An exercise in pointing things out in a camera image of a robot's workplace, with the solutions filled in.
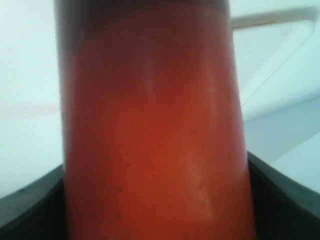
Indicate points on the red ketchup squeeze bottle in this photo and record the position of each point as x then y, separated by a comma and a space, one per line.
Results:
153, 139

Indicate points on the white rectangular plastic tray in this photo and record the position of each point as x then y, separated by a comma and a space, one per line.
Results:
277, 49

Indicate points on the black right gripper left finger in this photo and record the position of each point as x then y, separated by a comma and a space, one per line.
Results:
37, 211

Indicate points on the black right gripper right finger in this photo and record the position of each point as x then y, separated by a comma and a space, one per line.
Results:
284, 209

